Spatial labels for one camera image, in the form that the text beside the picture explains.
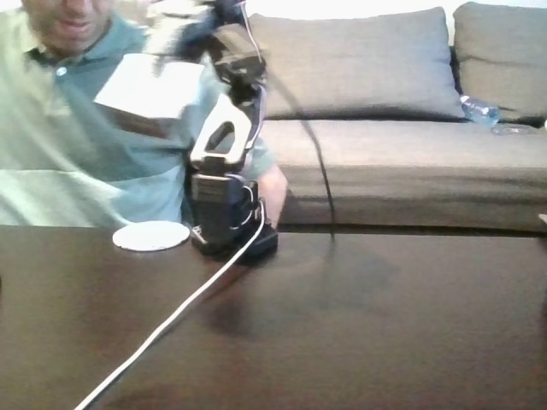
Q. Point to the person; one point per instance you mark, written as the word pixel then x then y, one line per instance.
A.
pixel 64 149

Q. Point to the clear plastic water bottle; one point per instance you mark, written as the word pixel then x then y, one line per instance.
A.
pixel 478 110

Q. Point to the grey fabric sofa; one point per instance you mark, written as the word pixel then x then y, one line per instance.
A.
pixel 406 171

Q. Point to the white and black servo box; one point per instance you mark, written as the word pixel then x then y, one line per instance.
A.
pixel 149 96

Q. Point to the black perforated clamp pad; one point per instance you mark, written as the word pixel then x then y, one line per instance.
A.
pixel 196 237

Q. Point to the small white object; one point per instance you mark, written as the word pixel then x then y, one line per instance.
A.
pixel 542 218

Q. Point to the white round coaster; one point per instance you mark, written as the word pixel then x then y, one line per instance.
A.
pixel 149 237

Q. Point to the clear glass dish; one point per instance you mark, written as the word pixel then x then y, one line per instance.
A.
pixel 513 130

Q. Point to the grey sofa back cushion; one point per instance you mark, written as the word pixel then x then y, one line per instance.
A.
pixel 504 55
pixel 363 64

